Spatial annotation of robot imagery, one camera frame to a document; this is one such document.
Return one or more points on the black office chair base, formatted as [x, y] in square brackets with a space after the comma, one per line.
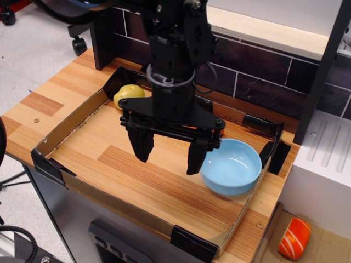
[77, 14]

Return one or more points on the light blue bowl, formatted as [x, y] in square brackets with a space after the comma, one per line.
[232, 169]

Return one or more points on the dark grey vertical post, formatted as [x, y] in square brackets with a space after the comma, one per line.
[339, 29]

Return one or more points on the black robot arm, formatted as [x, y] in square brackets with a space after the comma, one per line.
[181, 40]

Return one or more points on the red cart wheel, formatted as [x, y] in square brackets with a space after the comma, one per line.
[8, 9]

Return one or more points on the white toy sink unit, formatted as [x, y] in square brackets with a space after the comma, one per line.
[318, 186]

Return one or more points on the yellow toy potato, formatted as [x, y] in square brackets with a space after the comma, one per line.
[128, 91]

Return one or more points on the dark brick pattern backsplash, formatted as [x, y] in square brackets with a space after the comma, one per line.
[263, 63]

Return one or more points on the orange salmon sushi toy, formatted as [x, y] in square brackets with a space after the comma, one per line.
[295, 238]

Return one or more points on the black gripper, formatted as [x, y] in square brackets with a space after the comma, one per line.
[172, 111]

